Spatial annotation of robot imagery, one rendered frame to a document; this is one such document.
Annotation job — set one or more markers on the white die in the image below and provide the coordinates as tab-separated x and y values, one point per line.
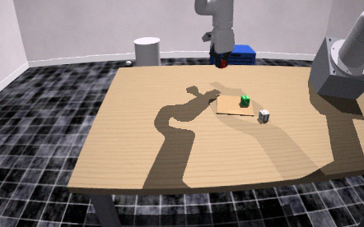
264	115

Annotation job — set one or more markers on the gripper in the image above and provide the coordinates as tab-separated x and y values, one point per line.
222	41

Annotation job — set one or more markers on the peach flat mat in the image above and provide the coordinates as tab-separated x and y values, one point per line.
231	105

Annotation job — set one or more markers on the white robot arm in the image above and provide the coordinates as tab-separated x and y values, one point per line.
347	57

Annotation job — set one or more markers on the green die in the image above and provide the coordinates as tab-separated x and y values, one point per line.
245	100

